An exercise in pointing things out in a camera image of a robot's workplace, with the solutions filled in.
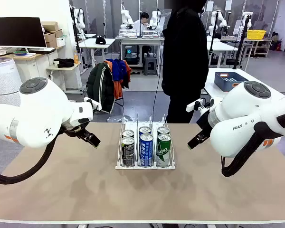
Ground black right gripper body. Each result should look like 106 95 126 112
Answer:
196 111 214 143

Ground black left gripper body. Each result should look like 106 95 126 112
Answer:
61 118 94 141

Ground blue plastic basket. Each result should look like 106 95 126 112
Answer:
214 72 249 93

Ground black beverage can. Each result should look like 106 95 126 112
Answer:
121 137 135 167
122 129 135 139

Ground green Chilsung cider can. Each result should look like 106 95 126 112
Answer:
157 126 171 136
156 133 172 167

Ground white rounded table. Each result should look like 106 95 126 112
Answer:
203 67 285 100

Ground blue Pocari Sweat can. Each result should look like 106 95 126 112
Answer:
139 133 154 167
138 126 152 137

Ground dark green striped jacket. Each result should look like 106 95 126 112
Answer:
86 62 115 114

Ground small wooden-top side table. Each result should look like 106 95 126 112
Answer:
46 62 86 95

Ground black cloth bundle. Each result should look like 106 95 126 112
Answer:
53 58 75 68

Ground person in black jacket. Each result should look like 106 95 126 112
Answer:
161 0 209 124

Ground blue and orange clothes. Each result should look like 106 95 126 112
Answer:
104 58 133 99

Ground white desk cabinet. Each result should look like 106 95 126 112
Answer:
14 51 62 83

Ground grey plastic stool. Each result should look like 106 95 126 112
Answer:
143 56 159 76

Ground black tripod pole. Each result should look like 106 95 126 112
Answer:
233 16 250 69

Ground dark keyboard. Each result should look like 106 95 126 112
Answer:
28 47 56 53

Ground white background work table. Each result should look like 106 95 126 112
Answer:
78 38 116 68

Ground white cylindrical air purifier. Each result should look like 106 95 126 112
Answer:
0 57 23 106

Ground brown cardboard box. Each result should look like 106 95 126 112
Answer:
41 21 59 32
44 29 64 48

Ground wooden low shelf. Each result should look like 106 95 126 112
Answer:
242 38 273 57

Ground yellow plastic crate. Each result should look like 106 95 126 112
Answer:
246 29 267 40

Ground black computer monitor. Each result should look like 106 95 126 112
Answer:
0 17 48 48

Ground seated person in white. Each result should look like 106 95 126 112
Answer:
133 12 150 30

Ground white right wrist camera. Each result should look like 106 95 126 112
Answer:
186 98 205 112

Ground black right arm cable sleeve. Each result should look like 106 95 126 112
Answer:
220 109 285 178

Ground white wire can dispenser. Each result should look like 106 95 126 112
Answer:
115 114 176 170

